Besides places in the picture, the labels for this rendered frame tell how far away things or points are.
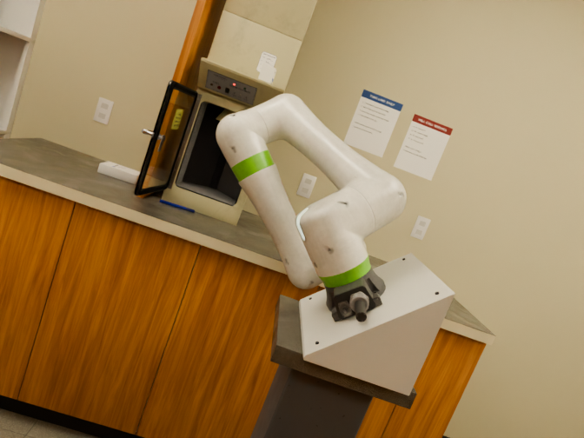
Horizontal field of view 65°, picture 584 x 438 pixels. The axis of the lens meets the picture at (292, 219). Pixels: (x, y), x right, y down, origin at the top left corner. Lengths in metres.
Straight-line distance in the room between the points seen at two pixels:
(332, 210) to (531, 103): 1.76
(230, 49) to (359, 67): 0.72
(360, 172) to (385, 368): 0.46
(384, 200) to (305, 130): 0.32
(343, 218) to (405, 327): 0.26
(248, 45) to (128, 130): 0.81
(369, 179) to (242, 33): 0.97
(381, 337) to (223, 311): 0.86
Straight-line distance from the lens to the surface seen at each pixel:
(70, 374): 1.95
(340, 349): 0.97
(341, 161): 1.17
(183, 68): 1.80
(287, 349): 0.99
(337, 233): 1.02
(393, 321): 0.96
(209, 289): 1.69
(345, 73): 2.32
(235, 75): 1.76
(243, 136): 1.26
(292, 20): 1.90
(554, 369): 3.05
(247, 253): 1.60
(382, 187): 1.09
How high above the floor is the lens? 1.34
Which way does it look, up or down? 9 degrees down
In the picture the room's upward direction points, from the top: 21 degrees clockwise
